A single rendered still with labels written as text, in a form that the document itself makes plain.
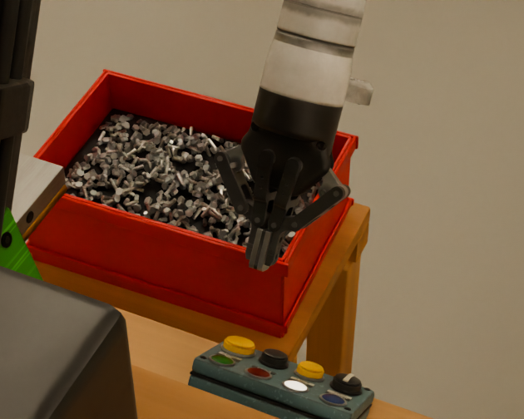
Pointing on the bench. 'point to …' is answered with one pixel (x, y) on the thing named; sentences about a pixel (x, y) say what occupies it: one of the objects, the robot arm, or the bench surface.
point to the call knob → (347, 382)
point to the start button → (239, 345)
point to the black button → (274, 357)
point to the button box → (274, 387)
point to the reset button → (310, 370)
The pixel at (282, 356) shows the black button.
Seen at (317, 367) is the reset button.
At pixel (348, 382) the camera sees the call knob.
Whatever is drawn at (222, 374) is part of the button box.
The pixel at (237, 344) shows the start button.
